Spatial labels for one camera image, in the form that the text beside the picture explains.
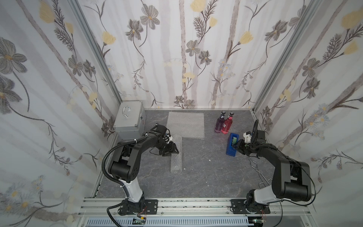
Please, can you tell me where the single bubble wrap sheet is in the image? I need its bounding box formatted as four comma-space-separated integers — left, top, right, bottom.
171, 135, 183, 174

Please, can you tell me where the blue tape dispenser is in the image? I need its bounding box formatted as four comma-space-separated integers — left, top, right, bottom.
226, 133, 239, 157

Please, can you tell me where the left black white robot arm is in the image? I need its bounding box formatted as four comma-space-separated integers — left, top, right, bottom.
106, 124, 179, 215

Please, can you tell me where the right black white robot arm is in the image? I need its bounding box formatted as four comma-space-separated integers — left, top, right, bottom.
234, 120, 314, 214

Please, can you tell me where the bubble wrap sheet stack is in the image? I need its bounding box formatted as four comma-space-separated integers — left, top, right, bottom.
166, 112, 205, 139

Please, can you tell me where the pink red bottle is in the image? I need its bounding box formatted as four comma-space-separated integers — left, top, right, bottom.
221, 112, 234, 134

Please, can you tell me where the dark purple bottle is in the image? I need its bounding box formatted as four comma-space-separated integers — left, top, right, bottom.
214, 111, 226, 133

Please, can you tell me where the grey metal case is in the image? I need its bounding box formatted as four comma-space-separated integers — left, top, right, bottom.
114, 101, 146, 140

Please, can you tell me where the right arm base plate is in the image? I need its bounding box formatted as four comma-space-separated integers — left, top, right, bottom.
230, 199, 270, 215

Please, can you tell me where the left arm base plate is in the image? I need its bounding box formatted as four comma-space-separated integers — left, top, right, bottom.
118, 198, 158, 216

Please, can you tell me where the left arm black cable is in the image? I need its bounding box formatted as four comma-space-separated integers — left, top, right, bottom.
101, 138, 142, 227

